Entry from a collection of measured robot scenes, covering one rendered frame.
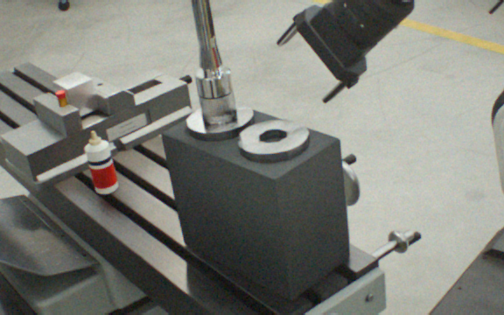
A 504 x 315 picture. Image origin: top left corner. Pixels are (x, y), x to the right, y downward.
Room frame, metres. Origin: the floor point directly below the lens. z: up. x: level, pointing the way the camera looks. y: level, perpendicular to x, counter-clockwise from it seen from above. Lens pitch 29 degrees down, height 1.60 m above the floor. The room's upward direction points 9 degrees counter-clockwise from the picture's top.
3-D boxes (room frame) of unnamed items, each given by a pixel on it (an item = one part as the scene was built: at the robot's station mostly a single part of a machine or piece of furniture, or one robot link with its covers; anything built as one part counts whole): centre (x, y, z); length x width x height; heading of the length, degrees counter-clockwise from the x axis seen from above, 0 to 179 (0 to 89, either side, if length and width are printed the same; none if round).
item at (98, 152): (1.18, 0.25, 0.99); 0.04 x 0.04 x 0.11
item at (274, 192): (0.94, 0.00, 1.03); 0.22 x 0.12 x 0.20; 40
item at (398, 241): (1.45, -0.27, 0.51); 0.22 x 0.06 x 0.06; 124
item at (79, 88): (1.35, 0.30, 1.04); 0.06 x 0.05 x 0.06; 35
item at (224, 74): (0.98, 0.03, 1.19); 0.05 x 0.05 x 0.01
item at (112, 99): (1.38, 0.25, 1.02); 0.12 x 0.06 x 0.04; 35
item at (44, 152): (1.37, 0.27, 0.99); 0.35 x 0.15 x 0.11; 125
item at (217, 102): (0.98, 0.03, 1.16); 0.05 x 0.05 x 0.06
